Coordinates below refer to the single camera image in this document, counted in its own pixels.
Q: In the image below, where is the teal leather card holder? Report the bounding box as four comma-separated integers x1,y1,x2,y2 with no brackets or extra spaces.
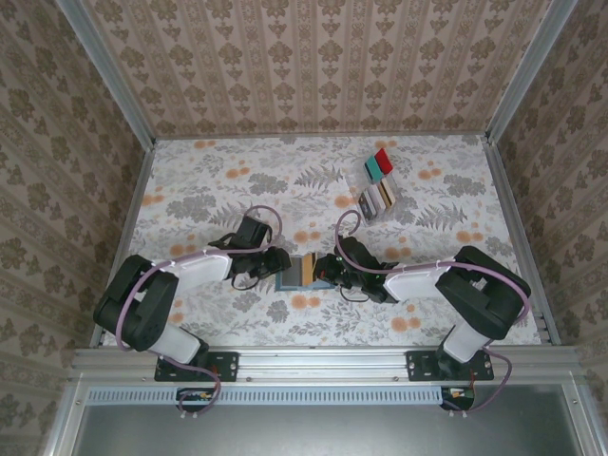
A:
275,253,334,293

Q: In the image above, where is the black connector board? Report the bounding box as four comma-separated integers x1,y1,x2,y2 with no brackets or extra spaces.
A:
176,387,219,412
440,385,477,411

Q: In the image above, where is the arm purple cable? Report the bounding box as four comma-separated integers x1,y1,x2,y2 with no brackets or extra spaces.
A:
115,204,287,421
333,210,531,417

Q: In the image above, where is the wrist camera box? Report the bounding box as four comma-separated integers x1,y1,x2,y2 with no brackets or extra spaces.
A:
236,215,274,248
338,236,371,261

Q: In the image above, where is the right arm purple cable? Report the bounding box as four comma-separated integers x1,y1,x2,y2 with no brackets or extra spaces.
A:
333,210,531,417

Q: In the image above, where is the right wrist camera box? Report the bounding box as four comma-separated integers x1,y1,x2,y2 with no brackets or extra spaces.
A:
338,236,371,261

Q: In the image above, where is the teal card stack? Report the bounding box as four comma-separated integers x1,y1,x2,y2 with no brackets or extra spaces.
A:
363,157,386,184

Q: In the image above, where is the grey sheet metal panel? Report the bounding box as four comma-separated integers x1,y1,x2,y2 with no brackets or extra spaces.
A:
70,403,586,456

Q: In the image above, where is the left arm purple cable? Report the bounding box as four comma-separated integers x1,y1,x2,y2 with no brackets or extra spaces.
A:
115,204,287,421

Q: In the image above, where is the gold card stack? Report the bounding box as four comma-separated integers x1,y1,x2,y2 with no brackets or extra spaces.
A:
376,181,396,211

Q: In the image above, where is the red card stack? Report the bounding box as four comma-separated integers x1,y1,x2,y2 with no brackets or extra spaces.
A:
373,147,395,174

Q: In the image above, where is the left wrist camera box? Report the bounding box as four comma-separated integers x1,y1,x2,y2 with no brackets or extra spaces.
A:
236,215,274,248

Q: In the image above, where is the light grey card stack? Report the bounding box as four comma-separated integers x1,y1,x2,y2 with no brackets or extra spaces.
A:
367,188,387,216

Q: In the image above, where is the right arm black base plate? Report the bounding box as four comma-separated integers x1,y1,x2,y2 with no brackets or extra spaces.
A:
405,350,496,383

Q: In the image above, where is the floral patterned table mat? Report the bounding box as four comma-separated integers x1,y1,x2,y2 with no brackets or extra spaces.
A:
101,134,543,349

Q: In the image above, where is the clear acrylic card organizer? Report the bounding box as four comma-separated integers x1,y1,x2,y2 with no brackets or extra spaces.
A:
345,146,406,227

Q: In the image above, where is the aluminium table side rail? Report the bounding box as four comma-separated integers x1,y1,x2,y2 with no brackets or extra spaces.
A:
88,140,159,349
483,134,562,346

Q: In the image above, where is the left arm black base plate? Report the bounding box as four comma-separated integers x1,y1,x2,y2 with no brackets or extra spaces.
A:
154,350,240,383

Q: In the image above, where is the aluminium crossbar rail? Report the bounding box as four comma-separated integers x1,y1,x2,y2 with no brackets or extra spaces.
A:
69,345,584,382

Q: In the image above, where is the aluminium frame post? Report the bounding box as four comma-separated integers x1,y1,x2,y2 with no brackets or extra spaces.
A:
483,0,580,144
55,0,159,146

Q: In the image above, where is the slotted grey cable duct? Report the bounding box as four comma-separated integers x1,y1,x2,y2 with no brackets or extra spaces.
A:
86,385,444,406

